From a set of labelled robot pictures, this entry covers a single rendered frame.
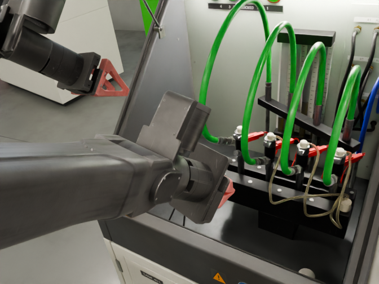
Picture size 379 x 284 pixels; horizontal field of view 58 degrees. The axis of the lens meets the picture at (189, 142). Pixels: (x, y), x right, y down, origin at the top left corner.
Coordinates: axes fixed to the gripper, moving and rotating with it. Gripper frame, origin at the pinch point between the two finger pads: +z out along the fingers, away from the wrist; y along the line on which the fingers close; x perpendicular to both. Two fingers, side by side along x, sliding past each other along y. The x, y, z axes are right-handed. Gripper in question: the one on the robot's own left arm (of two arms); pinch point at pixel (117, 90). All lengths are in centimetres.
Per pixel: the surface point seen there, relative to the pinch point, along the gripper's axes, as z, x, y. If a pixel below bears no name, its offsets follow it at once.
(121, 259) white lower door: 37, 42, 28
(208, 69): 10.1, -9.0, -11.7
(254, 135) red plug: 39.4, -3.7, -4.9
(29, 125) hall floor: 89, 11, 285
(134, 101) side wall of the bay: 20.8, -4.2, 24.7
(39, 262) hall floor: 66, 84, 133
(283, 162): 25.2, 3.5, -23.5
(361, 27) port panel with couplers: 46, -36, -22
